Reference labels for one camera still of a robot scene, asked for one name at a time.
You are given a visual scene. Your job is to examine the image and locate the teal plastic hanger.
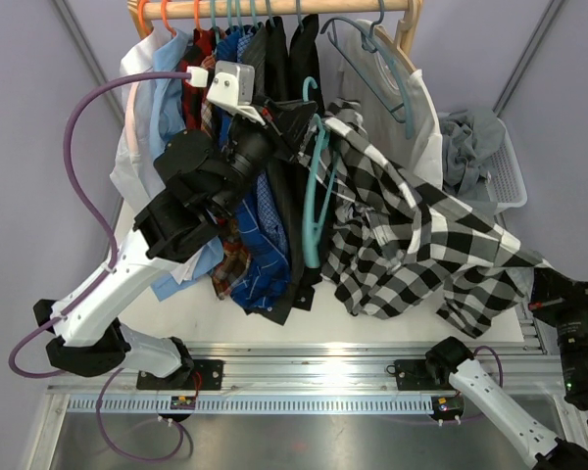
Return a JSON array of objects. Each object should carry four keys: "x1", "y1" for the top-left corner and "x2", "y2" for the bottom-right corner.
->
[{"x1": 301, "y1": 76, "x2": 334, "y2": 269}]

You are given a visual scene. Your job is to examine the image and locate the grey-blue plastic hanger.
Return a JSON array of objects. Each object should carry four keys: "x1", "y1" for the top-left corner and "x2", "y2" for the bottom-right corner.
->
[{"x1": 320, "y1": 0, "x2": 416, "y2": 139}]

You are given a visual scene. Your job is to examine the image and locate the black white checked shirt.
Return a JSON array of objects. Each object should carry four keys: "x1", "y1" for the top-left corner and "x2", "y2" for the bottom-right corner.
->
[{"x1": 317, "y1": 99, "x2": 551, "y2": 338}]

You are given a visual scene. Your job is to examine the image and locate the grey button shirt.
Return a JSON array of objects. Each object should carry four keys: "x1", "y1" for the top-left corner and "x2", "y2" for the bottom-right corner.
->
[{"x1": 439, "y1": 108, "x2": 505, "y2": 218}]

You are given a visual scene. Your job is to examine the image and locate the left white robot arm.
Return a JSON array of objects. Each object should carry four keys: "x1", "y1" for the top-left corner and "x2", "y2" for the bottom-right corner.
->
[{"x1": 33, "y1": 97, "x2": 318, "y2": 390}]

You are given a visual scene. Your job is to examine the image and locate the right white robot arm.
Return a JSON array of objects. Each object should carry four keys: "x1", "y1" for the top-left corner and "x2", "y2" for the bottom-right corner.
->
[{"x1": 424, "y1": 269, "x2": 588, "y2": 469}]

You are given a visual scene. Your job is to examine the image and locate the dark grey pinstripe shirt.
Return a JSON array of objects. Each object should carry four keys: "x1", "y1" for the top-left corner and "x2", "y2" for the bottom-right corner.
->
[{"x1": 242, "y1": 18, "x2": 306, "y2": 325}]

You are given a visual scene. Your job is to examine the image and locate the blue checked shirt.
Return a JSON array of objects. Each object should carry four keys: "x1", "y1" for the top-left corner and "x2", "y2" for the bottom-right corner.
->
[{"x1": 237, "y1": 25, "x2": 288, "y2": 256}]

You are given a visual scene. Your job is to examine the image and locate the red black plaid shirt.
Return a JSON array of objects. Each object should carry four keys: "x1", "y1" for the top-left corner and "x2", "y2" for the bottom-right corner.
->
[{"x1": 177, "y1": 29, "x2": 216, "y2": 129}]

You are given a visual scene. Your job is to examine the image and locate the white t-shirt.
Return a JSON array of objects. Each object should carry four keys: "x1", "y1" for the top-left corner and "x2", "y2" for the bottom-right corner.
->
[{"x1": 339, "y1": 20, "x2": 443, "y2": 188}]

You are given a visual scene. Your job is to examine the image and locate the light blue shirt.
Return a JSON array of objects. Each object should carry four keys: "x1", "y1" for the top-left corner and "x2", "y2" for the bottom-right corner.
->
[{"x1": 149, "y1": 29, "x2": 223, "y2": 302}]

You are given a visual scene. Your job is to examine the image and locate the orange hanger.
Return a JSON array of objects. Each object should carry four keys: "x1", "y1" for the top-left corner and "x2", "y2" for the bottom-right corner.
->
[
  {"x1": 160, "y1": 0, "x2": 177, "y2": 38},
  {"x1": 193, "y1": 0, "x2": 203, "y2": 32},
  {"x1": 137, "y1": 0, "x2": 154, "y2": 38}
]

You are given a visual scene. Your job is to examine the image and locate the white dress shirt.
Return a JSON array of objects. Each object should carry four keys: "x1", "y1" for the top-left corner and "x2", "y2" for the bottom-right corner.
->
[{"x1": 108, "y1": 33, "x2": 202, "y2": 256}]

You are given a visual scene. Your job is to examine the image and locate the blue striped shirt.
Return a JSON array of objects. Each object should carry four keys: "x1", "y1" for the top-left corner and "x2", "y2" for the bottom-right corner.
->
[{"x1": 215, "y1": 28, "x2": 293, "y2": 314}]

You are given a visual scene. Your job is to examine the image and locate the white plastic basket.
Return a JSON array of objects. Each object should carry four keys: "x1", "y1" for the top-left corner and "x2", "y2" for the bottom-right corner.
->
[{"x1": 435, "y1": 113, "x2": 529, "y2": 216}]

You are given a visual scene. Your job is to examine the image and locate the wooden rack right leg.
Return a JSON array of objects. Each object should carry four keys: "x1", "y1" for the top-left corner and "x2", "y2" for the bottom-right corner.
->
[{"x1": 373, "y1": 0, "x2": 422, "y2": 75}]

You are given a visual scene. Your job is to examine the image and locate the wooden rack leg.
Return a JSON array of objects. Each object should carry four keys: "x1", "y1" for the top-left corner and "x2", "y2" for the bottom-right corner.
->
[
  {"x1": 127, "y1": 0, "x2": 153, "y2": 39},
  {"x1": 373, "y1": 0, "x2": 422, "y2": 75}
]

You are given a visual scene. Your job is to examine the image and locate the wooden rack left leg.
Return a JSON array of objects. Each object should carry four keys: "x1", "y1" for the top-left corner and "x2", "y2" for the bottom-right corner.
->
[{"x1": 127, "y1": 0, "x2": 153, "y2": 39}]

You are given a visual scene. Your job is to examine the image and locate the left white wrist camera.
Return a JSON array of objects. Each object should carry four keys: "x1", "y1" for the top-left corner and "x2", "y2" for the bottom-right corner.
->
[{"x1": 207, "y1": 61, "x2": 265, "y2": 125}]

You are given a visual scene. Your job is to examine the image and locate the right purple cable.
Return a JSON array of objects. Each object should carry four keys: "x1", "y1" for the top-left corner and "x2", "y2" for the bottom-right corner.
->
[{"x1": 472, "y1": 346, "x2": 506, "y2": 393}]

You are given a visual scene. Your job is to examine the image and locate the wooden clothes rail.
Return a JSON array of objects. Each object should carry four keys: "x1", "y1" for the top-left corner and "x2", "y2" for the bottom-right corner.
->
[{"x1": 145, "y1": 0, "x2": 407, "y2": 20}]

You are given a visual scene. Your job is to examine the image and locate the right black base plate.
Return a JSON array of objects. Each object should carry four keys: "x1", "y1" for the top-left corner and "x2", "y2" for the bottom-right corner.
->
[{"x1": 393, "y1": 359, "x2": 452, "y2": 392}]

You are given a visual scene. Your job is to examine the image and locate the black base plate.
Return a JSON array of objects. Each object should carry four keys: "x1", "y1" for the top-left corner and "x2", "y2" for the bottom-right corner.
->
[
  {"x1": 393, "y1": 359, "x2": 452, "y2": 392},
  {"x1": 136, "y1": 359, "x2": 224, "y2": 392}
]

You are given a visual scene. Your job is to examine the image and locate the aluminium mounting rail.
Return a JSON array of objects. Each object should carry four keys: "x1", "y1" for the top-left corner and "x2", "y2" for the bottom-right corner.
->
[{"x1": 46, "y1": 342, "x2": 582, "y2": 396}]

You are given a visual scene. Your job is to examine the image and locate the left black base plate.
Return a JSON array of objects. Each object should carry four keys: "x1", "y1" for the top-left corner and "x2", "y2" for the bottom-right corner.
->
[{"x1": 136, "y1": 359, "x2": 224, "y2": 392}]

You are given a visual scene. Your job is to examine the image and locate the slotted cable duct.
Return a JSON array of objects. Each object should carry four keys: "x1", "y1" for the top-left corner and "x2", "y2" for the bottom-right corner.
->
[{"x1": 68, "y1": 394, "x2": 433, "y2": 415}]

